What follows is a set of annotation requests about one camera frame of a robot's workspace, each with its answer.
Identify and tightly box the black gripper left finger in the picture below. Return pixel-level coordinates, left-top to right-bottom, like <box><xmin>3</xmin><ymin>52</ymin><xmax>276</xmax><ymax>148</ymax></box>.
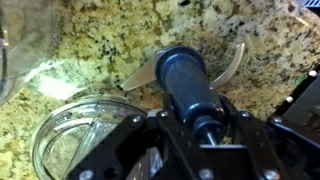
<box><xmin>68</xmin><ymin>94</ymin><xmax>178</xmax><ymax>180</ymax></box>

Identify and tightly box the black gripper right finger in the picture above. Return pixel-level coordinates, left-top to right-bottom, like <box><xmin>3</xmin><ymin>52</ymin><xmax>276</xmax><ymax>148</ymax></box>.
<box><xmin>218</xmin><ymin>94</ymin><xmax>320</xmax><ymax>180</ymax></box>

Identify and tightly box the steel blade with dark hub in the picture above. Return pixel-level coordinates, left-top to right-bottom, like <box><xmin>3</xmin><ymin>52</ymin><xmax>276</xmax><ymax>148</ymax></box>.
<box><xmin>120</xmin><ymin>42</ymin><xmax>246</xmax><ymax>146</ymax></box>

